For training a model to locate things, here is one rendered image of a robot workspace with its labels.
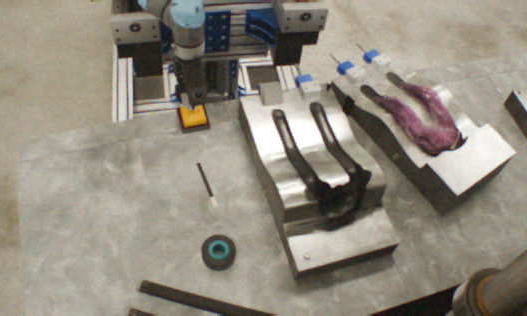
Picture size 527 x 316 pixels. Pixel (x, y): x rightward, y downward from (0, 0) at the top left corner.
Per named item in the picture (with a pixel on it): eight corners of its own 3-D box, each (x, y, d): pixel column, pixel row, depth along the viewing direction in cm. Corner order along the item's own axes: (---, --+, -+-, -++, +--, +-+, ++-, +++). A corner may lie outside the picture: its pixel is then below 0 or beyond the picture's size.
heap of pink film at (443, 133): (365, 101, 144) (372, 82, 137) (408, 79, 150) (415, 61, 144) (427, 165, 132) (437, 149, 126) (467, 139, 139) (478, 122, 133)
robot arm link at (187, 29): (187, -15, 113) (212, 2, 110) (188, 21, 122) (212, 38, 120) (160, 0, 110) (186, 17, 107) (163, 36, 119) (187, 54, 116)
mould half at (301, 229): (238, 118, 144) (240, 86, 133) (323, 102, 150) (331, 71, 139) (295, 280, 118) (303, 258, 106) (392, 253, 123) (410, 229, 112)
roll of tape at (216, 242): (218, 277, 116) (218, 272, 114) (194, 255, 119) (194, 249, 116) (242, 255, 120) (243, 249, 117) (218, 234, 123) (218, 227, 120)
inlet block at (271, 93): (252, 94, 147) (250, 76, 145) (268, 92, 148) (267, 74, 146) (265, 106, 135) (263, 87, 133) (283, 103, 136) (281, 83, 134)
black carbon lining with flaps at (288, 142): (267, 115, 136) (270, 91, 128) (322, 105, 140) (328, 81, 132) (310, 228, 118) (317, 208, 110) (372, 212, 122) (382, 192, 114)
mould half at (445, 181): (328, 92, 152) (334, 66, 143) (388, 63, 162) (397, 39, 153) (441, 216, 130) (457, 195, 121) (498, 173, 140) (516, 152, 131)
